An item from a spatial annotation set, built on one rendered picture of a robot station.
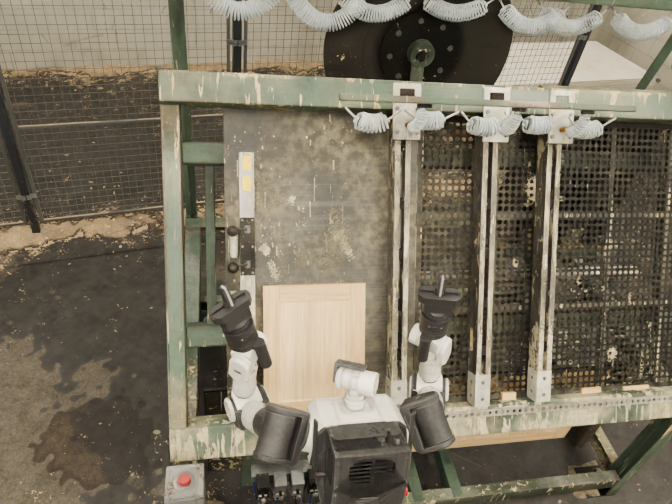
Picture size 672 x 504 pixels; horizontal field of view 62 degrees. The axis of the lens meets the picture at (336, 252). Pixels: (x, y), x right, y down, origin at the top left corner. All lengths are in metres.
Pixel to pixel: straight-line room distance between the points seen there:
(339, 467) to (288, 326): 0.70
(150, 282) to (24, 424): 1.13
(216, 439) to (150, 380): 1.30
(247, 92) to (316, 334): 0.87
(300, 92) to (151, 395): 1.98
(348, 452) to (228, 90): 1.16
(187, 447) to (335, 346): 0.62
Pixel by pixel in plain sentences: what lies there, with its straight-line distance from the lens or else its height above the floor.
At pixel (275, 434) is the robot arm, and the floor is 1.34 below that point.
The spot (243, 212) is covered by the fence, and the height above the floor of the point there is 1.51.
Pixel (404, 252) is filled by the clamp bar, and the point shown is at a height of 1.41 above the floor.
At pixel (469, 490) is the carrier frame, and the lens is 2.97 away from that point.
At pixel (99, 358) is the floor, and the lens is 3.50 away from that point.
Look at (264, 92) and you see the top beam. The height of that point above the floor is 1.86.
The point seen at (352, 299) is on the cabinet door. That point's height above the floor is 1.24.
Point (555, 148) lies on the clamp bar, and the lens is 2.28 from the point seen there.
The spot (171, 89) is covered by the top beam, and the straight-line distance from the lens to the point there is 1.90.
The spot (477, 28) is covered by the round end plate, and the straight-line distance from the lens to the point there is 2.51.
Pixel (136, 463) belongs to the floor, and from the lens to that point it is 3.09.
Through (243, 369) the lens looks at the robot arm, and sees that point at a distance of 1.62.
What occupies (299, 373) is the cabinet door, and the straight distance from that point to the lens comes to 2.08.
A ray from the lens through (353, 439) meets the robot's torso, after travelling 1.52.
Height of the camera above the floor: 2.69
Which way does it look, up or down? 41 degrees down
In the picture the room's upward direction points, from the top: 9 degrees clockwise
